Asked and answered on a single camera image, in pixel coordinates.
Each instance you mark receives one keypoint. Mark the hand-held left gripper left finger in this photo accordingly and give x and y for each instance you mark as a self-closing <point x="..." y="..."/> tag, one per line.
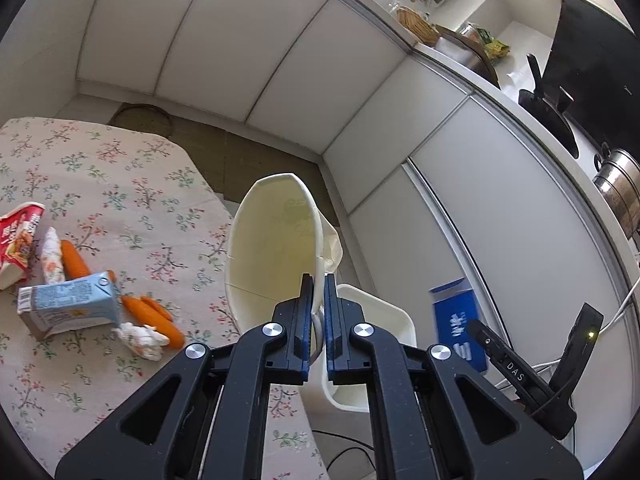
<point x="305" y="330"/>

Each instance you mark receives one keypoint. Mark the white kitchen cabinets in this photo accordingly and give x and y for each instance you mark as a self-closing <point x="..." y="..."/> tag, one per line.
<point x="280" y="35"/>

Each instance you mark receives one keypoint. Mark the stainless steel pot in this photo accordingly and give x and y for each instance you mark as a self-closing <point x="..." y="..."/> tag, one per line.
<point x="620" y="185"/>

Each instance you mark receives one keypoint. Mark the yellow green packet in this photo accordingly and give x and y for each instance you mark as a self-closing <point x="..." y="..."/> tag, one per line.
<point x="492" y="47"/>

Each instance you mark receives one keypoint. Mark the light blue milk carton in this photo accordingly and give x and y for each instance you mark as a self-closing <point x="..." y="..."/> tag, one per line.
<point x="70" y="302"/>

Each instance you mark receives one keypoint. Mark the blue cardboard box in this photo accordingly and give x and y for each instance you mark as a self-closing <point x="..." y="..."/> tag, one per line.
<point x="457" y="320"/>

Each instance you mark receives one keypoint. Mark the floral tablecloth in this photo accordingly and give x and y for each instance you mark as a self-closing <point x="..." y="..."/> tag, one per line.
<point x="125" y="185"/>

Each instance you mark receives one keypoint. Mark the brown floor mat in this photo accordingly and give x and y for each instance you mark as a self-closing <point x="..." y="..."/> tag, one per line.
<point x="260" y="160"/>

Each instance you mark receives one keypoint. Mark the crumpled white tissue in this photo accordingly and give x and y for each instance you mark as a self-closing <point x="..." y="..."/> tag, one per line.
<point x="142" y="341"/>

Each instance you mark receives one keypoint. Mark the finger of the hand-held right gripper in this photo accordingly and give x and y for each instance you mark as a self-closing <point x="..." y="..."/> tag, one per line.
<point x="505" y="360"/>

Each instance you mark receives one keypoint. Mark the red snack packet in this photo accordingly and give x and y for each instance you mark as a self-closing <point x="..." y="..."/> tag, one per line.
<point x="20" y="232"/>

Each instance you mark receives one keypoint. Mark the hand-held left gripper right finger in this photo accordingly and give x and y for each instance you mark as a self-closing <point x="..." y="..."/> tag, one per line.
<point x="331" y="330"/>

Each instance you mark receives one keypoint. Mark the white disposable bowl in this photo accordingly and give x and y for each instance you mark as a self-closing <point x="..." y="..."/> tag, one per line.
<point x="270" y="250"/>

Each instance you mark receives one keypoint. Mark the wicker basket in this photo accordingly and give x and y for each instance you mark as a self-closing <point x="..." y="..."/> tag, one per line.
<point x="417" y="22"/>

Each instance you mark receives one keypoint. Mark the white candy packet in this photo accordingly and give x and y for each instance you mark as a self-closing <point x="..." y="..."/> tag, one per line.
<point x="52" y="255"/>

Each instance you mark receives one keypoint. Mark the black wok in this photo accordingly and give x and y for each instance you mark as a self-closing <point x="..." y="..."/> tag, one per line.
<point x="550" y="115"/>

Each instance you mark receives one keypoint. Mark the stainless steel basin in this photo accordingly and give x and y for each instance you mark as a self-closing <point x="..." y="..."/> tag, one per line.
<point x="465" y="55"/>

